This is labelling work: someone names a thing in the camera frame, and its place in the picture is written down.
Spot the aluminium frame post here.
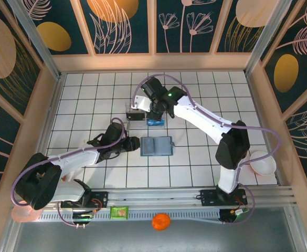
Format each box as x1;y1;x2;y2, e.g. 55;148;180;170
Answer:
7;0;63;79
244;0;293;76

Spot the green snack packet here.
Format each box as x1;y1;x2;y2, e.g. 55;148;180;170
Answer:
110;206;130;221

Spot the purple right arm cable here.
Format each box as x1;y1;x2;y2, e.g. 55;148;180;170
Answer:
132;74;280;226

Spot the clear plastic case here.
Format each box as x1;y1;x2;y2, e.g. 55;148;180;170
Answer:
125;110;145;121

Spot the orange ball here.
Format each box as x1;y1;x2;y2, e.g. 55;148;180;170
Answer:
151;213;171;232

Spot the perforated metal cable duct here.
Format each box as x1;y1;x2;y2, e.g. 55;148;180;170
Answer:
40;209;222;222

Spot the pink plastic bowl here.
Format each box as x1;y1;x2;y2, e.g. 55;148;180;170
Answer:
10;201;41;224

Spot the black electronics box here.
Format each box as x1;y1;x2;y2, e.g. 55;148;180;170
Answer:
72;212;96;221
219;207;249;225

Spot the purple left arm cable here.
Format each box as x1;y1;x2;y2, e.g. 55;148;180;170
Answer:
10;117;125;229

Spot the teal card holder wallet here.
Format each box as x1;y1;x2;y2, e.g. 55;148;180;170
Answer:
140;135;175;158

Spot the white bowl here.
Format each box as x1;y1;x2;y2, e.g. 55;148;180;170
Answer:
249;150;277;176

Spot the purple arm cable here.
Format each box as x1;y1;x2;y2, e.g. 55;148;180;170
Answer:
132;74;280;226
10;117;125;229

